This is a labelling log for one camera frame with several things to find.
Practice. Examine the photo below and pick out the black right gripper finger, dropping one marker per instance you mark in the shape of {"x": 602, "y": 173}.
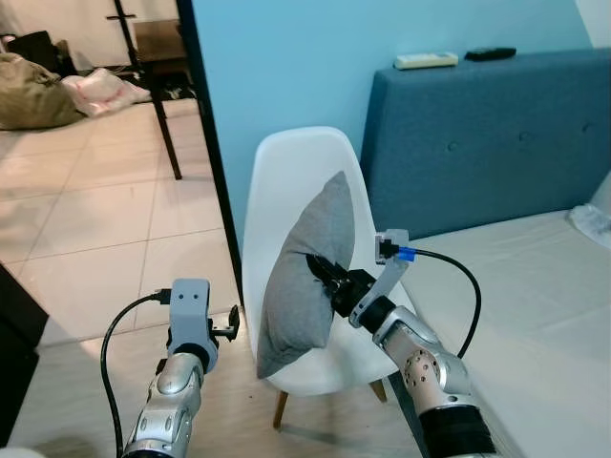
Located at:
{"x": 325, "y": 264}
{"x": 326, "y": 284}

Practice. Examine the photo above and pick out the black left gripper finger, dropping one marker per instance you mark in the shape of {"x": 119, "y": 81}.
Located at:
{"x": 233, "y": 322}

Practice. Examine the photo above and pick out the grey pillow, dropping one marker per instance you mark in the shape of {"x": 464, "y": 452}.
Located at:
{"x": 301, "y": 296}

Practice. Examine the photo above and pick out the white plastic chair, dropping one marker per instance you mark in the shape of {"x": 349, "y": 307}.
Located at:
{"x": 286, "y": 181}

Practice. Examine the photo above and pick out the white bed mattress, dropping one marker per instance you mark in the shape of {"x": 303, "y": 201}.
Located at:
{"x": 535, "y": 334}

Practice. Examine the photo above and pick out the blue upholstered headboard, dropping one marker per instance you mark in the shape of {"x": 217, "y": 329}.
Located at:
{"x": 477, "y": 143}

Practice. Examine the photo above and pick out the black low furniture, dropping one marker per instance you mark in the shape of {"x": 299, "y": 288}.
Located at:
{"x": 17, "y": 363}

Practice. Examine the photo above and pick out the black metal stand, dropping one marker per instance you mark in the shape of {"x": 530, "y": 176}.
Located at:
{"x": 158, "y": 114}

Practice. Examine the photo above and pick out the white remote control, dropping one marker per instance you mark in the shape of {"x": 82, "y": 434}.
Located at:
{"x": 426, "y": 60}

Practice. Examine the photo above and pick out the white crumpled cloth bundle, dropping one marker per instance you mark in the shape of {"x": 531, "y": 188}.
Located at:
{"x": 594, "y": 219}

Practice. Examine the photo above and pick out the black remote control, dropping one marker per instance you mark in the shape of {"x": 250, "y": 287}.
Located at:
{"x": 491, "y": 53}

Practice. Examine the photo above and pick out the dark wooden table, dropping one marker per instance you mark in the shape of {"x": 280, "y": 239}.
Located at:
{"x": 162, "y": 43}

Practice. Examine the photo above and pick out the brown beanbag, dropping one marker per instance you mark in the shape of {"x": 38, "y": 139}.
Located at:
{"x": 33, "y": 95}

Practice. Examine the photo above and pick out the black bag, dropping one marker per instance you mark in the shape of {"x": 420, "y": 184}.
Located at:
{"x": 38, "y": 50}

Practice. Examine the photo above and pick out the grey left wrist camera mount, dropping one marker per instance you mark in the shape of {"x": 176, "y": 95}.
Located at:
{"x": 189, "y": 310}

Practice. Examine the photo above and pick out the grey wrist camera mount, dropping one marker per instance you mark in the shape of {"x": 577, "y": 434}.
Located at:
{"x": 389, "y": 272}
{"x": 189, "y": 310}

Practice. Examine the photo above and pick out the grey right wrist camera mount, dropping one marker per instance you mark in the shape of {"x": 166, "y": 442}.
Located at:
{"x": 389, "y": 272}

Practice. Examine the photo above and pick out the black door frame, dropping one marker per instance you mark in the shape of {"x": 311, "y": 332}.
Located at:
{"x": 205, "y": 143}

